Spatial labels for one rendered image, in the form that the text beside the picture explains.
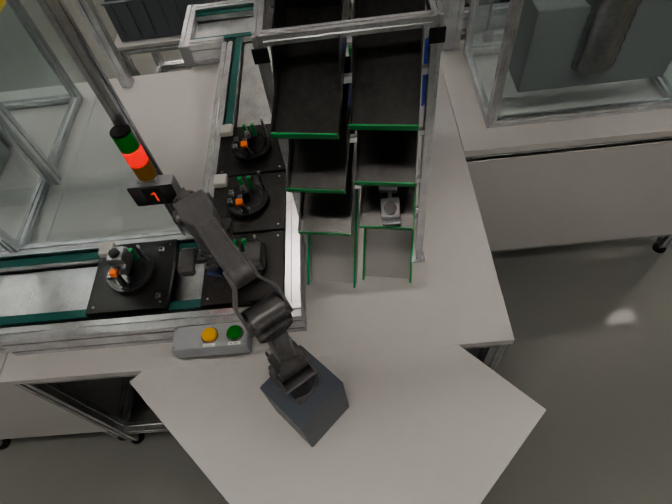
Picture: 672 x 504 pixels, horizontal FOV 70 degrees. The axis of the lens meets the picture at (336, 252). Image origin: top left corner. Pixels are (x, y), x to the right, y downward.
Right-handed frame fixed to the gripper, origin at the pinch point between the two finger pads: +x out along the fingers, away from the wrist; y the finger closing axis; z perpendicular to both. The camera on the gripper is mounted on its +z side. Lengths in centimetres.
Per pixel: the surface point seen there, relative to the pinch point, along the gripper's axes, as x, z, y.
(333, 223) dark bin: 5.2, 14.3, -23.8
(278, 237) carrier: 28.4, 28.6, -5.1
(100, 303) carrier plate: 28, 11, 47
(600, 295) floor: 125, 48, -141
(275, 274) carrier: 28.4, 15.5, -4.6
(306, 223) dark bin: 5.3, 15.2, -17.1
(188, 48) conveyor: 30, 136, 38
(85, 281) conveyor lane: 34, 22, 57
